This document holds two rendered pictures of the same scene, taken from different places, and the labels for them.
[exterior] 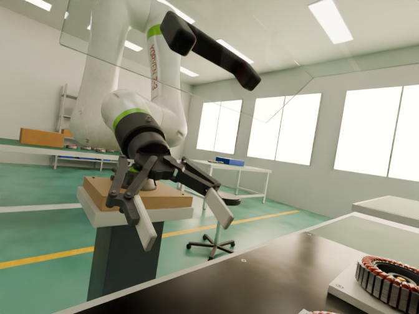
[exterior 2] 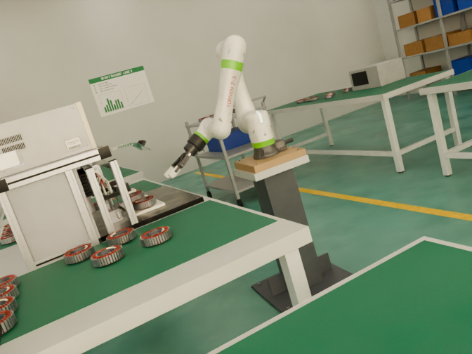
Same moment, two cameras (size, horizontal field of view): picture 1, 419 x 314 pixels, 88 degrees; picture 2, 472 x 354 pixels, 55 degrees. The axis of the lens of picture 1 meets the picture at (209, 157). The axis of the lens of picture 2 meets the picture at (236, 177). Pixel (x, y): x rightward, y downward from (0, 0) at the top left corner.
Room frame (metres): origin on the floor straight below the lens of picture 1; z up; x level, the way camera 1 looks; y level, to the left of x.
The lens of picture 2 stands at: (1.51, -2.09, 1.21)
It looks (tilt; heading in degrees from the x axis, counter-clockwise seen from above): 11 degrees down; 112
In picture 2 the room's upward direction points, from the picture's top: 17 degrees counter-clockwise
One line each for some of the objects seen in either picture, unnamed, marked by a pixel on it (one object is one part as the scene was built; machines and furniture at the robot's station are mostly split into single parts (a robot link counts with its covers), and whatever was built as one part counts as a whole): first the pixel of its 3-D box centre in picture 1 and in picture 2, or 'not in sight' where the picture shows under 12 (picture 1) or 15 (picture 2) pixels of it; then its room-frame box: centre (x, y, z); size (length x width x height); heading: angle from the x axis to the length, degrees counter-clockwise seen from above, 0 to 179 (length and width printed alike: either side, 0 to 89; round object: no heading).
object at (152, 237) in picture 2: not in sight; (156, 236); (0.61, -0.75, 0.77); 0.11 x 0.11 x 0.04
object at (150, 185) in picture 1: (130, 175); (274, 147); (0.83, 0.29, 0.82); 0.26 x 0.15 x 0.06; 44
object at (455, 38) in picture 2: not in sight; (468, 35); (2.70, 6.26, 0.87); 0.42 x 0.40 x 0.18; 133
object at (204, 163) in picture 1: (226, 182); not in sight; (4.44, -0.42, 0.38); 1.90 x 0.90 x 0.75; 134
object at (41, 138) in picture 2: not in sight; (40, 139); (0.00, -0.44, 1.22); 0.44 x 0.39 x 0.20; 134
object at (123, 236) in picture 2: not in sight; (121, 237); (0.41, -0.68, 0.77); 0.11 x 0.11 x 0.04
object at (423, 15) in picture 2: not in sight; (432, 12); (2.30, 6.68, 1.39); 0.40 x 0.28 x 0.22; 44
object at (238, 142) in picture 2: not in sight; (234, 151); (-0.26, 2.52, 0.51); 1.01 x 0.60 x 1.01; 134
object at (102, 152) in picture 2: not in sight; (50, 165); (0.01, -0.45, 1.09); 0.68 x 0.44 x 0.05; 134
